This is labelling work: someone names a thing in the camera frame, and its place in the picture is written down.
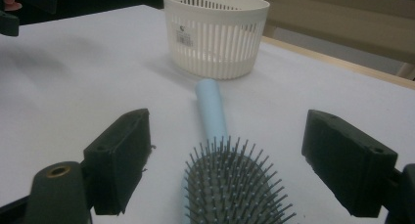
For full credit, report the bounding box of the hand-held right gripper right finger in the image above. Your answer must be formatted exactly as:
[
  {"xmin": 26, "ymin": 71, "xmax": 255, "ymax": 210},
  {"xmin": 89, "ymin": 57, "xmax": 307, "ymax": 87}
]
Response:
[{"xmin": 301, "ymin": 109, "xmax": 399, "ymax": 218}]

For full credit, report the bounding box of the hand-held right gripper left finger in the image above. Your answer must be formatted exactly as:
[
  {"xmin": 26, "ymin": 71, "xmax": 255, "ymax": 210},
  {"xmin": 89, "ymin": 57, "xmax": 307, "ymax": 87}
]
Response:
[{"xmin": 82, "ymin": 108, "xmax": 153, "ymax": 216}]

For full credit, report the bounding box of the light blue hairbrush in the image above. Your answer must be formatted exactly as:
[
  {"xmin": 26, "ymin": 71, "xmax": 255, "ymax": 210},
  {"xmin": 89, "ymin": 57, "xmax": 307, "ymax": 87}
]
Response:
[{"xmin": 180, "ymin": 78, "xmax": 298, "ymax": 224}]

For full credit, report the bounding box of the white slotted plastic basket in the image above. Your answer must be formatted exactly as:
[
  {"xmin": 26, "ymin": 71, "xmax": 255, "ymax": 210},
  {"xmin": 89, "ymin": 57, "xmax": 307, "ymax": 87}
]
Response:
[{"xmin": 161, "ymin": 0, "xmax": 271, "ymax": 81}]

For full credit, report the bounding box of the light wooden table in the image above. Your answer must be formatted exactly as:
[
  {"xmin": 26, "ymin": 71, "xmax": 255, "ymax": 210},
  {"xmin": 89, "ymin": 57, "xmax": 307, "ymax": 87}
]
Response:
[{"xmin": 260, "ymin": 35, "xmax": 415, "ymax": 91}]

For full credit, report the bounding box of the beige wooden desk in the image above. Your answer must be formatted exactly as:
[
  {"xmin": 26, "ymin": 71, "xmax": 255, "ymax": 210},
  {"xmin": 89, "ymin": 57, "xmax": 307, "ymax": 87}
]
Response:
[{"xmin": 224, "ymin": 0, "xmax": 415, "ymax": 81}]

